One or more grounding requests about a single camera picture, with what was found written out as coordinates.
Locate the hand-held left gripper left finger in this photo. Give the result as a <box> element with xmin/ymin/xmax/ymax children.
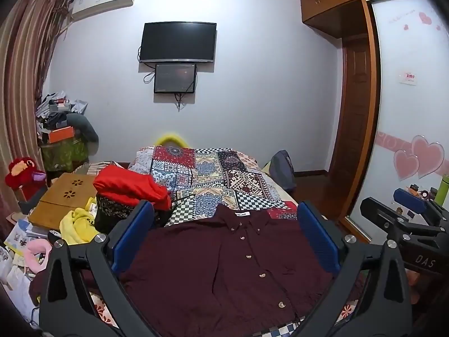
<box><xmin>38</xmin><ymin>200</ymin><xmax>155</xmax><ymax>337</ymax></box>

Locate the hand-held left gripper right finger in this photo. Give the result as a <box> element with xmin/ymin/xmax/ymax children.
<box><xmin>297</xmin><ymin>200</ymin><xmax>413</xmax><ymax>337</ymax></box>

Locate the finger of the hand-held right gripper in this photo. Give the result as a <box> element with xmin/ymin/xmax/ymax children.
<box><xmin>361</xmin><ymin>197</ymin><xmax>449</xmax><ymax>245</ymax></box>
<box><xmin>393</xmin><ymin>188</ymin><xmax>449</xmax><ymax>224</ymax></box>

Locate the maroon button-up shirt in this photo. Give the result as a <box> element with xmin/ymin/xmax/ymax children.
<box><xmin>30</xmin><ymin>204</ymin><xmax>365</xmax><ymax>337</ymax></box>

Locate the black patterned bag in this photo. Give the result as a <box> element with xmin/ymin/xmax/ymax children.
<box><xmin>95</xmin><ymin>195</ymin><xmax>141</xmax><ymax>235</ymax></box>

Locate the red garment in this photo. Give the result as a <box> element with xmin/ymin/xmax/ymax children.
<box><xmin>93</xmin><ymin>164</ymin><xmax>172</xmax><ymax>212</ymax></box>

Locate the yellow garment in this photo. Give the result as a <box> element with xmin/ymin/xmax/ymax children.
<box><xmin>59</xmin><ymin>207</ymin><xmax>98</xmax><ymax>245</ymax></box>

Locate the cream bed sheet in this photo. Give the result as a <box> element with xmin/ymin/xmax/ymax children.
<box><xmin>261</xmin><ymin>168</ymin><xmax>299</xmax><ymax>207</ymax></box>

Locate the grey-blue backpack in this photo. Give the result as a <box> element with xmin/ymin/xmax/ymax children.
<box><xmin>268</xmin><ymin>150</ymin><xmax>297</xmax><ymax>192</ymax></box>

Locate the brown wooden lap desk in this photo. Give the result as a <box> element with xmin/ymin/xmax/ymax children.
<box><xmin>28</xmin><ymin>172</ymin><xmax>99</xmax><ymax>233</ymax></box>

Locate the white heart-print sliding door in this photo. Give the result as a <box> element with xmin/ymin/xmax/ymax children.
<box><xmin>351</xmin><ymin>0</ymin><xmax>449</xmax><ymax>239</ymax></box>

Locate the patchwork printed quilt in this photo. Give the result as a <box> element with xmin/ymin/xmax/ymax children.
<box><xmin>88</xmin><ymin>145</ymin><xmax>362</xmax><ymax>337</ymax></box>

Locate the pink neck pillow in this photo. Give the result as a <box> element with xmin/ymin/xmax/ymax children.
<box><xmin>23</xmin><ymin>240</ymin><xmax>53</xmax><ymax>275</ymax></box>

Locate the brown wooden door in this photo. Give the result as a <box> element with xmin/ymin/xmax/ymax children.
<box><xmin>328</xmin><ymin>37</ymin><xmax>373</xmax><ymax>179</ymax></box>

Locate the yellow hoop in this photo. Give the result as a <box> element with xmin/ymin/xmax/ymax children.
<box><xmin>154</xmin><ymin>133</ymin><xmax>191</xmax><ymax>147</ymax></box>

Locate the green patterned cloth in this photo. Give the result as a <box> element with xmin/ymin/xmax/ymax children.
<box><xmin>40</xmin><ymin>138</ymin><xmax>90</xmax><ymax>172</ymax></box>

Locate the pile of papers and booklets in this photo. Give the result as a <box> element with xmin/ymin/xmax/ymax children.
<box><xmin>0</xmin><ymin>214</ymin><xmax>50</xmax><ymax>324</ymax></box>

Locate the orange box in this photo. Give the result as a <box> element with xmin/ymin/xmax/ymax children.
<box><xmin>48</xmin><ymin>126</ymin><xmax>76</xmax><ymax>144</ymax></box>

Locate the red plush toy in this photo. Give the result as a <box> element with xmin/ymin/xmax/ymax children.
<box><xmin>5</xmin><ymin>158</ymin><xmax>48</xmax><ymax>191</ymax></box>

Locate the pile of household clutter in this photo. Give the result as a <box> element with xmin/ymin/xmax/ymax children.
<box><xmin>35</xmin><ymin>90</ymin><xmax>89</xmax><ymax>145</ymax></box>

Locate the striped brown curtain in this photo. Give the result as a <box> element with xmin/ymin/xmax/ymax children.
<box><xmin>0</xmin><ymin>0</ymin><xmax>72</xmax><ymax>218</ymax></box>

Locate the wooden wardrobe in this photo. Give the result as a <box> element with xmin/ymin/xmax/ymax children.
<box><xmin>300</xmin><ymin>0</ymin><xmax>449</xmax><ymax>243</ymax></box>

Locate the white air conditioner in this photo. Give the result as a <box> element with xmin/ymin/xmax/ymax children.
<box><xmin>70</xmin><ymin>0</ymin><xmax>137</xmax><ymax>22</ymax></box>

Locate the black monitor cable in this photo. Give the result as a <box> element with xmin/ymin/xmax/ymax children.
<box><xmin>175</xmin><ymin>77</ymin><xmax>196</xmax><ymax>112</ymax></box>

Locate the small black wall monitor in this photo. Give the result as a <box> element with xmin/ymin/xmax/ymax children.
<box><xmin>154</xmin><ymin>63</ymin><xmax>198</xmax><ymax>95</ymax></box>

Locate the large black wall television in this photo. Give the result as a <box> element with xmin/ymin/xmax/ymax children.
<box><xmin>138</xmin><ymin>22</ymin><xmax>217</xmax><ymax>64</ymax></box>

